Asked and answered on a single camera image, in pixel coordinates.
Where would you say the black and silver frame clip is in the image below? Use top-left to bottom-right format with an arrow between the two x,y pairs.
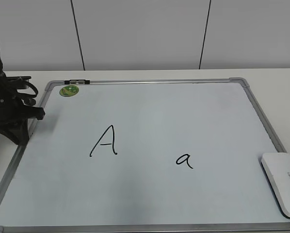
64,79 -> 90,85

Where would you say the white board eraser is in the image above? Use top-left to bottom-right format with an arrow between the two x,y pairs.
261,152 -> 290,217

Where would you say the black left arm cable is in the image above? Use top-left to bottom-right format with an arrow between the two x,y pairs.
14,77 -> 39,106

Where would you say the white board with grey frame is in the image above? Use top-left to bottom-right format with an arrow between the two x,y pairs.
0,78 -> 290,233

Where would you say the round green magnet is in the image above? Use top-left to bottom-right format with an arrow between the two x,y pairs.
59,85 -> 79,97

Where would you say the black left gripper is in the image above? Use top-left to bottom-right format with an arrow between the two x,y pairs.
0,58 -> 45,145

